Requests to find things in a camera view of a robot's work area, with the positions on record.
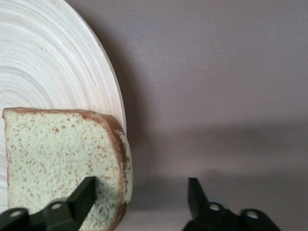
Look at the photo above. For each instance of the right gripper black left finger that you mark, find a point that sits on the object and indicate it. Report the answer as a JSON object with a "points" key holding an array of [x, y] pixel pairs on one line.
{"points": [[72, 211]]}

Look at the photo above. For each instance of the round wooden plate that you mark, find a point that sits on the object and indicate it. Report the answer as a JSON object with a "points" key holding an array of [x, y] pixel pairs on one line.
{"points": [[48, 60]]}

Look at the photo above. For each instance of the brown table cover mat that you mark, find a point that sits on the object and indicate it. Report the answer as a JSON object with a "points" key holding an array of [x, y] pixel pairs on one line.
{"points": [[204, 84]]}

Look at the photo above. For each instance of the speckled bread slice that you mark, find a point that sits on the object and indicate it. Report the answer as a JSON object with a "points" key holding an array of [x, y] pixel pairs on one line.
{"points": [[48, 149], [127, 163]]}

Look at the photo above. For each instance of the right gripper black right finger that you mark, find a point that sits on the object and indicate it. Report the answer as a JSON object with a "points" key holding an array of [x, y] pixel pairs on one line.
{"points": [[199, 207]]}

